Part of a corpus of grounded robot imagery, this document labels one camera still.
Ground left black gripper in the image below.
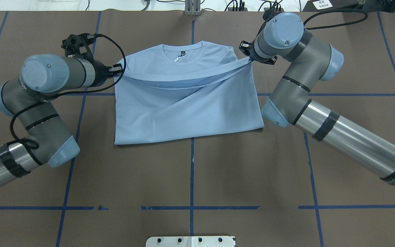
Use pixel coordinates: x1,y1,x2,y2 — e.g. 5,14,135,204
93,60,124,87

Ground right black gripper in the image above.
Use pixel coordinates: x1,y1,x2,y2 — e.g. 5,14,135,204
239,40,277,65

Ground light blue t-shirt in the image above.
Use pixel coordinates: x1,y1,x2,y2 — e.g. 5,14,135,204
115,41,264,145

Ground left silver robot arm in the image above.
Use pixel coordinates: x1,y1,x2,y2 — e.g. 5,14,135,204
0,54,125,187

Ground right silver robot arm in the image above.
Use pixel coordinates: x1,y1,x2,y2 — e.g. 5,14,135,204
239,12,395,188

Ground black power adapter box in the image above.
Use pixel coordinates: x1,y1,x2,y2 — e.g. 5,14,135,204
301,0,366,12

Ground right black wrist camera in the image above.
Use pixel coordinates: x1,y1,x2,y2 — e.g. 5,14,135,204
262,3,284,22

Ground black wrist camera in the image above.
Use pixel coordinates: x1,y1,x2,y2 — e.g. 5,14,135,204
262,3,284,22
61,33,97,60

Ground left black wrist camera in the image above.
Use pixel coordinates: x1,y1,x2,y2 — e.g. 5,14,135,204
61,33,97,60

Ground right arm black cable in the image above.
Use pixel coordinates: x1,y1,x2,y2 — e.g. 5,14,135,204
303,9,369,27

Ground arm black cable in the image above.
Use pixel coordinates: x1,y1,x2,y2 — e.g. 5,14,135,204
303,9,369,27
10,34,127,150

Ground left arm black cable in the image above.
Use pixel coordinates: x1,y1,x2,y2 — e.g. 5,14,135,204
10,34,127,150

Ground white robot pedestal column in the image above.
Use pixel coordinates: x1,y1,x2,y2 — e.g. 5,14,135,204
145,236,236,247

